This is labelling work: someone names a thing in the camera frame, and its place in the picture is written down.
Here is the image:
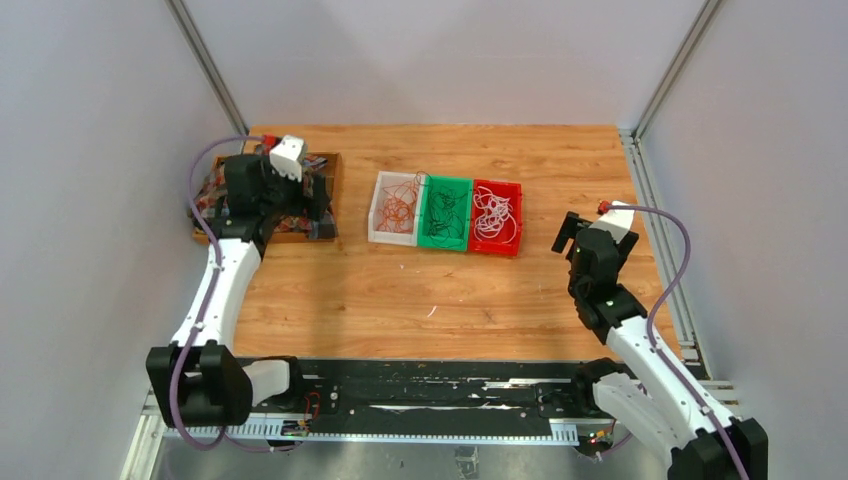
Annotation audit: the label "white cable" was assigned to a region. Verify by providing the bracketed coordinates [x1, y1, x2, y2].
[471, 185, 518, 241]

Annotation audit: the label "orange cable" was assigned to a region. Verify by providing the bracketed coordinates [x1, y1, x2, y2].
[376, 173, 425, 234]

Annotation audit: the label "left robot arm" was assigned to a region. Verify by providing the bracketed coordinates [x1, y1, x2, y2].
[145, 153, 332, 435]

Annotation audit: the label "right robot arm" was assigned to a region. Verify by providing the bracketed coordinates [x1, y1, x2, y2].
[551, 202, 769, 479]

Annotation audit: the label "red plastic bin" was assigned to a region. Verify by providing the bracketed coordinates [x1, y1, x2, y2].
[468, 179, 523, 257]

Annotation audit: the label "green plastic bin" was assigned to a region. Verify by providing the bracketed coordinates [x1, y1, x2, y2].
[418, 174, 473, 252]

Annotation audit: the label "white plastic bin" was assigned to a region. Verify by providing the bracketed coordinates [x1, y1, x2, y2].
[367, 171, 426, 247]

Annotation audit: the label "wooden tray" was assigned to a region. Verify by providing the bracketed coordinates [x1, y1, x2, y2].
[194, 152, 342, 243]

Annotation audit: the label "plaid flannel shirt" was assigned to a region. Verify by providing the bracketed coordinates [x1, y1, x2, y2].
[207, 158, 330, 224]

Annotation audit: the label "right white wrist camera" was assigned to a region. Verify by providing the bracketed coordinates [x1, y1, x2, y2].
[590, 200, 634, 243]

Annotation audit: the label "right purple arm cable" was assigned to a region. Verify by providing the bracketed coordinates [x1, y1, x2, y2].
[596, 198, 753, 480]

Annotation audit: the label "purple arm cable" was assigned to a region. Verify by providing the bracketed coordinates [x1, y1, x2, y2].
[596, 198, 753, 480]
[168, 134, 280, 454]

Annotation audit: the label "black cables in green bin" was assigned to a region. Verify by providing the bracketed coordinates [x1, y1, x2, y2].
[422, 175, 470, 241]

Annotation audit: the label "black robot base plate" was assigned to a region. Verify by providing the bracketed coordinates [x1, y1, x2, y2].
[192, 357, 664, 439]

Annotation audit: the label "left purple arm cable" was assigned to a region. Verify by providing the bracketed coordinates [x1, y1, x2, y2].
[168, 134, 280, 454]

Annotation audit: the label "aluminium frame rail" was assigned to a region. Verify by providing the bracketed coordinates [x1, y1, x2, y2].
[119, 370, 763, 480]

